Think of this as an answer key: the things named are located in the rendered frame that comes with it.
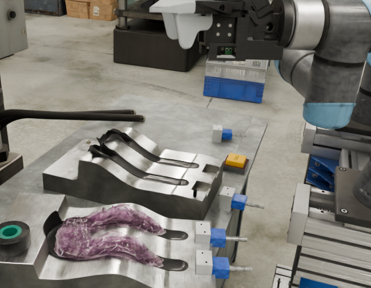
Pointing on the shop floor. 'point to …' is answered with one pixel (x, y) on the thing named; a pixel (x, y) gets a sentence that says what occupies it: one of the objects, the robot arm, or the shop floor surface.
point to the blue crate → (233, 89)
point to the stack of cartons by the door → (92, 9)
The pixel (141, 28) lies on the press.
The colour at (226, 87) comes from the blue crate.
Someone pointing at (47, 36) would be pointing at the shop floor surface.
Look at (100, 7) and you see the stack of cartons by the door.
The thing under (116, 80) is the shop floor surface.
